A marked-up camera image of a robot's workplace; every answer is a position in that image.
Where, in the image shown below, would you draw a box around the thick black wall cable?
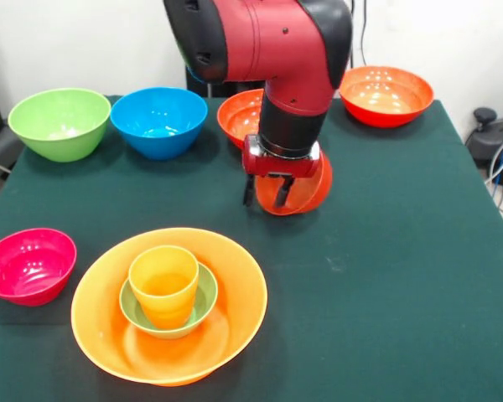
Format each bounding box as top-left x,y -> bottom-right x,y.
349,0 -> 357,70

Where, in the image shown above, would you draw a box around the small red bowl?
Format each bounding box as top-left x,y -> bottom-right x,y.
254,151 -> 334,217

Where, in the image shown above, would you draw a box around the large orange bowl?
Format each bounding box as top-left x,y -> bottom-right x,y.
70,227 -> 269,387

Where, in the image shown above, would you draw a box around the blue bowl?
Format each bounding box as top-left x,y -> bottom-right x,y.
110,86 -> 210,161

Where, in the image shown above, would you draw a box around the dark green table cloth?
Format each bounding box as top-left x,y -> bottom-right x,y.
0,95 -> 503,402

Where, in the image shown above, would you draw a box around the white and blue cable bundle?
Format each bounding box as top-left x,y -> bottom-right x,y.
484,130 -> 503,227

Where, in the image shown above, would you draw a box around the thin black wall cable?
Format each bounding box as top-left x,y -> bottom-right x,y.
360,0 -> 369,68

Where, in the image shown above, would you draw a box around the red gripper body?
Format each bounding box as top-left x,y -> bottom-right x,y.
241,134 -> 322,179

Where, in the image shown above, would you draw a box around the large red bowl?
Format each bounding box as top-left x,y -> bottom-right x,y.
216,88 -> 266,150
338,64 -> 436,129

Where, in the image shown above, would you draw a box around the small green bowl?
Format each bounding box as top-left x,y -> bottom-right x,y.
118,261 -> 220,340

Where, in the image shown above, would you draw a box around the large green bowl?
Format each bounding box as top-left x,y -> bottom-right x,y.
7,87 -> 112,163

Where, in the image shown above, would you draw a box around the orange cup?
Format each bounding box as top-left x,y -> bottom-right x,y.
127,245 -> 200,331

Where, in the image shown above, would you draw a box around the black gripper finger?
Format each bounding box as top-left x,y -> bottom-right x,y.
242,173 -> 257,207
274,174 -> 295,209

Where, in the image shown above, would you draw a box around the pink bowl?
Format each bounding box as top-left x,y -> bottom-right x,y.
0,227 -> 78,307

